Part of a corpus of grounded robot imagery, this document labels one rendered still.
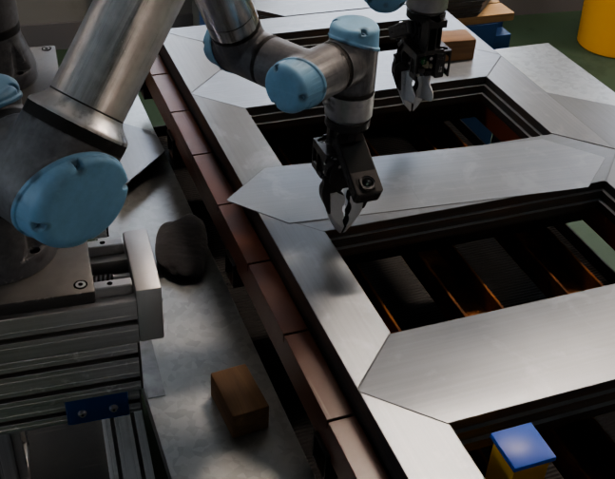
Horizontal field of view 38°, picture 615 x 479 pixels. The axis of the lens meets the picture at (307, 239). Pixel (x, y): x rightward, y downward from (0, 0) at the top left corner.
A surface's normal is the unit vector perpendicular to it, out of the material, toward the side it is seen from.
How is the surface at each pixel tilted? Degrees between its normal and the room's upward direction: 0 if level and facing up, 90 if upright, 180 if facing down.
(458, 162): 0
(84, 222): 96
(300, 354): 0
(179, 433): 0
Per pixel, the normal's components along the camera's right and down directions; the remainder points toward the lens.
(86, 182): 0.69, 0.53
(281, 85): -0.65, 0.42
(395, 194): 0.05, -0.80
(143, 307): 0.28, 0.58
